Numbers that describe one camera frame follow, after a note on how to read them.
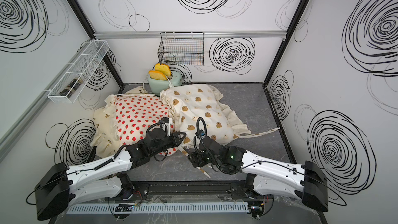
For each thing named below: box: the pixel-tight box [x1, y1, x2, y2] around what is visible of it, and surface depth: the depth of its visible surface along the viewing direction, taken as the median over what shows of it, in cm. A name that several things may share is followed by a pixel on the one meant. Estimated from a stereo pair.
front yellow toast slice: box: [148, 70, 168, 81], surface depth 101 cm
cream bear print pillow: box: [160, 84, 280, 154], surface depth 91 cm
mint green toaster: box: [147, 71, 183, 96], surface depth 103 cm
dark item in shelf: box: [59, 77, 83, 98], surface depth 69 cm
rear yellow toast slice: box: [154, 63, 172, 77], surface depth 103 cm
